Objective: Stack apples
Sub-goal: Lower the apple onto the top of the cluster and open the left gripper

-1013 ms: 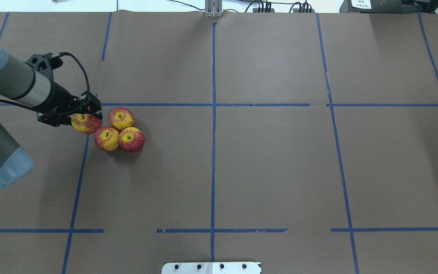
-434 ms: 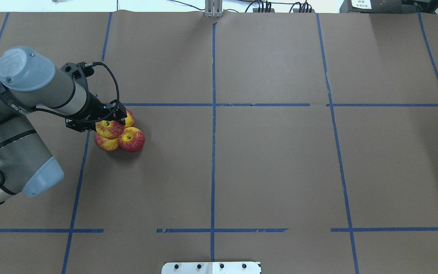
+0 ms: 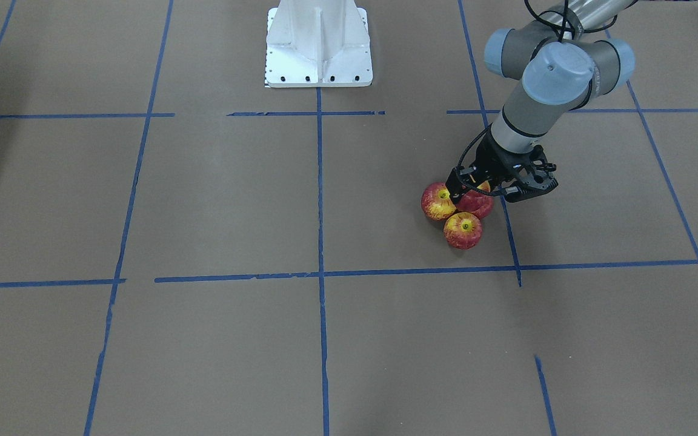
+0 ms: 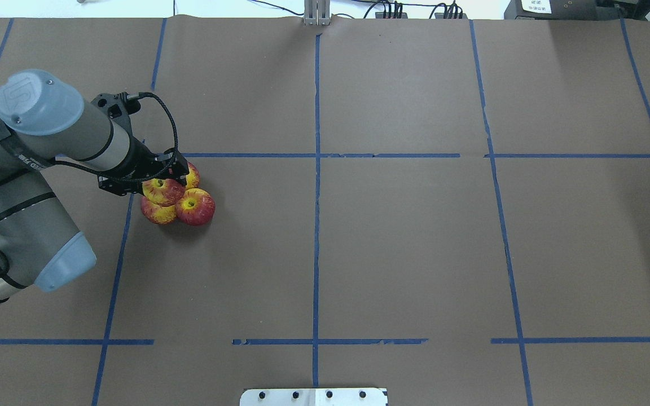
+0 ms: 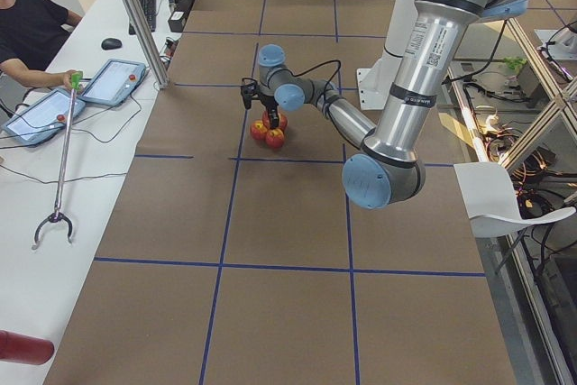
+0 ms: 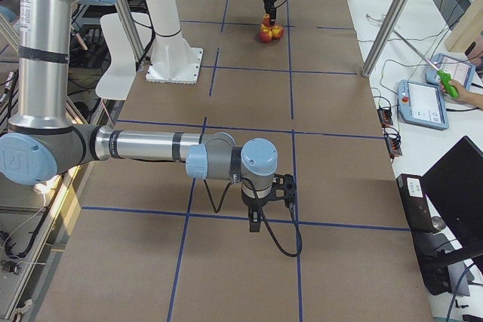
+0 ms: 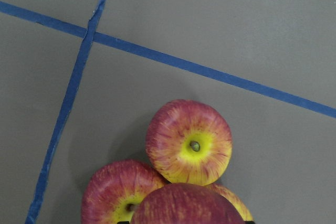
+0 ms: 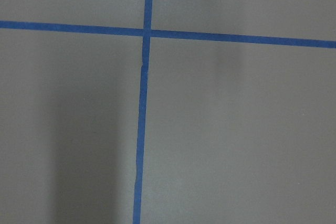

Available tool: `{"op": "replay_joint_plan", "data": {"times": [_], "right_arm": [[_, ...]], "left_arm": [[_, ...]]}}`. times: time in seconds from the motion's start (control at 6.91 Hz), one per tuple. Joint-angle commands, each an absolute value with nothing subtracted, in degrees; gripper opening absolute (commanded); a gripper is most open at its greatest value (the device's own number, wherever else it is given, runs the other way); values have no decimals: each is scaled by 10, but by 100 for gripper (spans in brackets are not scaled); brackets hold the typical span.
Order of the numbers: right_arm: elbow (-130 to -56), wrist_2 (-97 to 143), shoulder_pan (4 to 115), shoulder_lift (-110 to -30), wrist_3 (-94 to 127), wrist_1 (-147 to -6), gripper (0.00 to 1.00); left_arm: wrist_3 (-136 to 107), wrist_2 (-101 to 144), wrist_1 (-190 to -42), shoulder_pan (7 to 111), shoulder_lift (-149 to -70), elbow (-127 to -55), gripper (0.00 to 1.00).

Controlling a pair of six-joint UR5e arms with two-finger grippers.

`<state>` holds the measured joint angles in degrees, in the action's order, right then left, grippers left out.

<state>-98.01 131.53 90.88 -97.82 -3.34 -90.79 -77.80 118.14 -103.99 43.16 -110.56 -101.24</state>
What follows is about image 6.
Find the lone red yellow apple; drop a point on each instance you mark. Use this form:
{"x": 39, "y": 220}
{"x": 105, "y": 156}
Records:
{"x": 266, "y": 21}

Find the person hand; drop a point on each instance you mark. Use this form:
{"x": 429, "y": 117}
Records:
{"x": 462, "y": 94}

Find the back red yellow apple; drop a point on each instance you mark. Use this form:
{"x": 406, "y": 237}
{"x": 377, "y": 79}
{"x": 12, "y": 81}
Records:
{"x": 264, "y": 28}

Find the right red yellow apple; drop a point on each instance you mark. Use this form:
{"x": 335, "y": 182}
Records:
{"x": 277, "y": 32}

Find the front red yellow apple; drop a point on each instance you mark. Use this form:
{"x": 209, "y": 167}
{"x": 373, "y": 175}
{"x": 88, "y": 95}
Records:
{"x": 265, "y": 36}

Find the upper orange black adapter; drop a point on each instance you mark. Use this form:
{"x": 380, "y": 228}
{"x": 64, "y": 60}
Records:
{"x": 384, "y": 111}

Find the orange black adapter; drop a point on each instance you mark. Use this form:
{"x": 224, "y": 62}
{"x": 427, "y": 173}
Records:
{"x": 393, "y": 142}
{"x": 384, "y": 111}

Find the lower orange black adapter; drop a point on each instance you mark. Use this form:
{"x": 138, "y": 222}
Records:
{"x": 393, "y": 142}

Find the white chair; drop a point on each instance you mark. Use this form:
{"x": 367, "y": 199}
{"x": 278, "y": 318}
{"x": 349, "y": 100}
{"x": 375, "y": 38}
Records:
{"x": 116, "y": 81}

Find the near blue teach pendant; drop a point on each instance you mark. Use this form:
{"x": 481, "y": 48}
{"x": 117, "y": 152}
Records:
{"x": 422, "y": 104}

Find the blue teach pendant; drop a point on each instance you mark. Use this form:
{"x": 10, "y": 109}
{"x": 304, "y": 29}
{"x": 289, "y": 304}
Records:
{"x": 422, "y": 104}
{"x": 460, "y": 70}

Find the black desktop computer box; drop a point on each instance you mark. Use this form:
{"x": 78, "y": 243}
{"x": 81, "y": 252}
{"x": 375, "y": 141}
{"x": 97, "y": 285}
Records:
{"x": 440, "y": 264}

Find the far blue teach pendant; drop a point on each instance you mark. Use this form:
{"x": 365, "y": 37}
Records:
{"x": 460, "y": 70}

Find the wooden board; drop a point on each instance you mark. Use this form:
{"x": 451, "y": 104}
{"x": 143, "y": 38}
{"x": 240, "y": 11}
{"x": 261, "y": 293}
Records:
{"x": 467, "y": 29}

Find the black monitor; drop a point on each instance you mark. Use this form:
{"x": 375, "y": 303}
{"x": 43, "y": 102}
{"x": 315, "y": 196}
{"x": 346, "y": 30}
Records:
{"x": 454, "y": 186}

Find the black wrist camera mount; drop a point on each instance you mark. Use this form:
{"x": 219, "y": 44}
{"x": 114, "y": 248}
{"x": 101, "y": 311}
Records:
{"x": 284, "y": 189}

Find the white camera stand pillar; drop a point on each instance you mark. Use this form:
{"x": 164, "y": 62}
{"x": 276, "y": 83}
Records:
{"x": 172, "y": 59}

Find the aluminium frame post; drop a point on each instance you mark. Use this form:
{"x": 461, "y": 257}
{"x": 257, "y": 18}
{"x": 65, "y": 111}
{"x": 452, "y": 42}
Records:
{"x": 388, "y": 25}

